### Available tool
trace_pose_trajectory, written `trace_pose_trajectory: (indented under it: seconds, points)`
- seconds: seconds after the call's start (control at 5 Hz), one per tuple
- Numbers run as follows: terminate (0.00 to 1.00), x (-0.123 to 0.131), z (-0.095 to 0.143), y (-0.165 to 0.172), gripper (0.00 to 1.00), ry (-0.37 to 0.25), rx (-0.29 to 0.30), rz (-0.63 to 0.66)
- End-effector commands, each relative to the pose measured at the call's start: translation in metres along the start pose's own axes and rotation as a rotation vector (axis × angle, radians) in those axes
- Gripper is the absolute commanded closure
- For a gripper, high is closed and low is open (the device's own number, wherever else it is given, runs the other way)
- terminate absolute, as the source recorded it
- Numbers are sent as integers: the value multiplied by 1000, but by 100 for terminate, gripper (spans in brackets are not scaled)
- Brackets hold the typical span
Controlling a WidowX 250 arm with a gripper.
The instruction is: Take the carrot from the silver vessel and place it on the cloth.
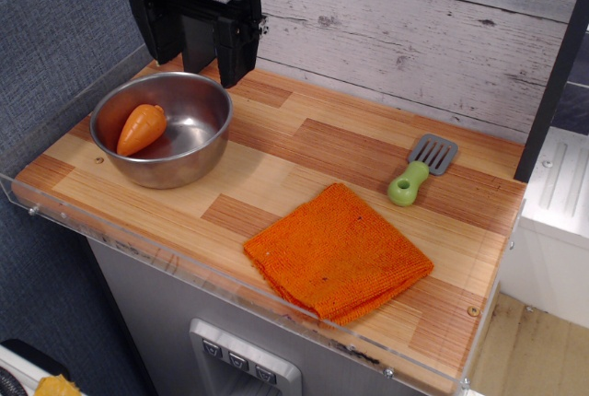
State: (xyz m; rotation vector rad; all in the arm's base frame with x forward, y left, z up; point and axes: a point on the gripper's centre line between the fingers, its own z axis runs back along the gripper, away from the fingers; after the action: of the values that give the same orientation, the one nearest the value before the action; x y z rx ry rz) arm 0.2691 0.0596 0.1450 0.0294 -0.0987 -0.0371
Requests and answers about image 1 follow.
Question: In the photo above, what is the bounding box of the silver metal bowl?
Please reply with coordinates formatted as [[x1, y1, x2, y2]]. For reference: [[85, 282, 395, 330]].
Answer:
[[90, 72, 233, 189]]

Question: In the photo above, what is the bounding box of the orange toy carrot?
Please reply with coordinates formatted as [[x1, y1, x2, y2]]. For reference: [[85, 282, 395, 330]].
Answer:
[[116, 104, 167, 157]]

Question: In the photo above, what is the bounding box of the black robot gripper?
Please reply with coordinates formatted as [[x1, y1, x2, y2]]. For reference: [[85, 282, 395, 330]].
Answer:
[[129, 0, 266, 88]]

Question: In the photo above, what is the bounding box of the dark vertical post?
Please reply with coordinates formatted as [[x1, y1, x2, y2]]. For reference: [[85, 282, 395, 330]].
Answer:
[[513, 0, 589, 183]]

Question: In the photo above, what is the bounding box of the grey toy fridge cabinet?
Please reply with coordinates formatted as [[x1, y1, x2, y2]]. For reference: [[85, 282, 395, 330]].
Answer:
[[87, 234, 443, 396]]

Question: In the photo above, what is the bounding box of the clear acrylic table guard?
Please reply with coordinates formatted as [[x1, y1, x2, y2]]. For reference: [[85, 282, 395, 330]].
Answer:
[[1, 61, 525, 395]]

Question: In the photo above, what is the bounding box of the toy spatula green handle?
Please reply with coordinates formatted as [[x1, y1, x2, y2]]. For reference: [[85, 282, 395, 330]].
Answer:
[[387, 134, 458, 207]]

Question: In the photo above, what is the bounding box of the yellow object at corner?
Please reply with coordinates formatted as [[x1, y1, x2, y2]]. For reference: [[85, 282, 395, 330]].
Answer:
[[33, 375, 82, 396]]

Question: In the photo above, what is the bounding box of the orange knitted cloth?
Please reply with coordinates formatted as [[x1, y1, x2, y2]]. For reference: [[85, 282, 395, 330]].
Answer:
[[244, 183, 433, 325]]

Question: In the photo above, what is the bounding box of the white toy sink unit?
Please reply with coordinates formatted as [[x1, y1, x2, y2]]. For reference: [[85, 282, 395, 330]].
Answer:
[[498, 127, 588, 327]]

